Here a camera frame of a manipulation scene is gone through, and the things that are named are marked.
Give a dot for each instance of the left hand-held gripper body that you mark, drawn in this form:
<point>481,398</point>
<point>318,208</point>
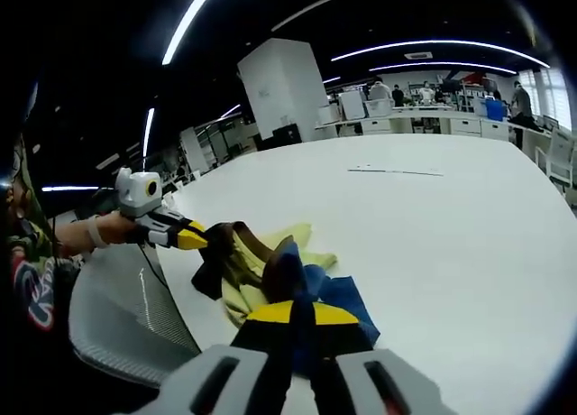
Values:
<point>135,191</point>

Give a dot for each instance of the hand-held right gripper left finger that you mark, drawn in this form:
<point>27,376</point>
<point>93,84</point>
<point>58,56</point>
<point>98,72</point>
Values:
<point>216,374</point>

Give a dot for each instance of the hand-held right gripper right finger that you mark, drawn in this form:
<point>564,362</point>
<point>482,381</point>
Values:
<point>383,379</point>

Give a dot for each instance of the yellow brown blue garment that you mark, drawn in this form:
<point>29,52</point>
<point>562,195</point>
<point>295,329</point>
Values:
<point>252,264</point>

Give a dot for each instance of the person's left hand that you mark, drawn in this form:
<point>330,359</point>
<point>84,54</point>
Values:
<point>117,229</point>

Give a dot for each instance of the white wristband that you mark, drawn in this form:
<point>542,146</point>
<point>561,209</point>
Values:
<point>97,232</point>

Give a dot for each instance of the short ceiling light strip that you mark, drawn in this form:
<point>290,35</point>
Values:
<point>149,133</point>

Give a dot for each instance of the grey mesh office chair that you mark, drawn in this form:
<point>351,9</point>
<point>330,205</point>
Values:
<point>121,316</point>

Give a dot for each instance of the person in camouflage sleeve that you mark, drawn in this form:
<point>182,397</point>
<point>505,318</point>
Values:
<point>31,270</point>

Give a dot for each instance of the black box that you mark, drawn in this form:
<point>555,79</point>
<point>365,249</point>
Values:
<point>287,134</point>

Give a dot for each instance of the white square column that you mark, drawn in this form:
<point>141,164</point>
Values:
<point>281,85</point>

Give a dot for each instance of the long ceiling light strip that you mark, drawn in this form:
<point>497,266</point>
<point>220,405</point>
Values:
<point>433,43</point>
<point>446,65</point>
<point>189,20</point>

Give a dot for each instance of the white storage box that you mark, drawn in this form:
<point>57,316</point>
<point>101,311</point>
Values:
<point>378,108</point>
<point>352,106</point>

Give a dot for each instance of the white drawer cabinet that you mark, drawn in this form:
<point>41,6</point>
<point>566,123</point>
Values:
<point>466,126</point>
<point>375,126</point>

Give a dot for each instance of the white office chair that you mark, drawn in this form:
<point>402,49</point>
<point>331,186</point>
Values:
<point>559,158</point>

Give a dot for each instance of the blue storage bin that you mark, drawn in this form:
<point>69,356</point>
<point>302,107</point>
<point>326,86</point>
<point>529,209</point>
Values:
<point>495,110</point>

